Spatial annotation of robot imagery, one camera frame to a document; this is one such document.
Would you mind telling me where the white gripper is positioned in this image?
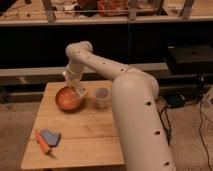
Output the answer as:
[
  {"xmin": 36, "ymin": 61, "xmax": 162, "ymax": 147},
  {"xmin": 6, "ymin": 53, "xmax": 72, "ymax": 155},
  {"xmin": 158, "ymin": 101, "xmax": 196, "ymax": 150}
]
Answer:
[{"xmin": 62, "ymin": 65, "xmax": 83, "ymax": 88}]

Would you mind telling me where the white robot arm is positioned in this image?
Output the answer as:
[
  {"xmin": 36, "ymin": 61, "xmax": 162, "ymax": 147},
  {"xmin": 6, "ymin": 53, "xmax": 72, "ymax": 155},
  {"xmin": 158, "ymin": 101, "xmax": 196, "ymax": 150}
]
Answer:
[{"xmin": 63, "ymin": 41, "xmax": 176, "ymax": 171}]

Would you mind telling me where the orange ceramic bowl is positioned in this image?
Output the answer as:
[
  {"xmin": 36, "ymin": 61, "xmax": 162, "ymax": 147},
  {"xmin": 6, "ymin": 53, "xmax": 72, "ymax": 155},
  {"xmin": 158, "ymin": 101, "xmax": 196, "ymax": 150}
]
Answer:
[{"xmin": 55, "ymin": 86, "xmax": 84, "ymax": 111}]

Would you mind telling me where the translucent plastic cup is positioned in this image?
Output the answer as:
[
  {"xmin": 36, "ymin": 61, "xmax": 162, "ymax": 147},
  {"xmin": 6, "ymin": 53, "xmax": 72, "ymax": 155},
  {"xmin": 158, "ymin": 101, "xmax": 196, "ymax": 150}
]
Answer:
[{"xmin": 95, "ymin": 87, "xmax": 110, "ymax": 109}]

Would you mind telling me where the wooden table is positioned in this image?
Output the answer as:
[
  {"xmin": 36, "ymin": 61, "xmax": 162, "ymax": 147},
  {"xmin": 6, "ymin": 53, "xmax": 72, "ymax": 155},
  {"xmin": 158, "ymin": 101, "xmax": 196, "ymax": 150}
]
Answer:
[{"xmin": 21, "ymin": 81, "xmax": 124, "ymax": 169}]

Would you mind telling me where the orange toy carrot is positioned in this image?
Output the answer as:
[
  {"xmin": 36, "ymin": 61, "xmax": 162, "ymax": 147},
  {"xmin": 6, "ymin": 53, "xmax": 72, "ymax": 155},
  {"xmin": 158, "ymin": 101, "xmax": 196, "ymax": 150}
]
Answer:
[{"xmin": 34, "ymin": 130, "xmax": 52, "ymax": 155}]

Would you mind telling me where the black box on right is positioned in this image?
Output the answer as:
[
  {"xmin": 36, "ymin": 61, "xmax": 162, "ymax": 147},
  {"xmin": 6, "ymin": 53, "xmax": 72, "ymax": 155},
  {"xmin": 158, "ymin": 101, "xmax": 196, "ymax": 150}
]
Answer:
[{"xmin": 165, "ymin": 45, "xmax": 213, "ymax": 75}]

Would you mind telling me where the metal shelf rail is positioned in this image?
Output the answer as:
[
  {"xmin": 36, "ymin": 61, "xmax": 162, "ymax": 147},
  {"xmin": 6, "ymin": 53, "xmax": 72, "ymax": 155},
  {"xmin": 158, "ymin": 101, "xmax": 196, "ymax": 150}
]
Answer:
[{"xmin": 0, "ymin": 15, "xmax": 213, "ymax": 27}]

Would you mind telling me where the black cable on floor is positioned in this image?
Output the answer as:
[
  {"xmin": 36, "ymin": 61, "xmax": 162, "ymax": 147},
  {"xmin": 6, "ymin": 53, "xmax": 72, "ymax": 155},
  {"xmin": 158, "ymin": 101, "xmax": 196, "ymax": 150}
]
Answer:
[{"xmin": 157, "ymin": 99, "xmax": 213, "ymax": 171}]

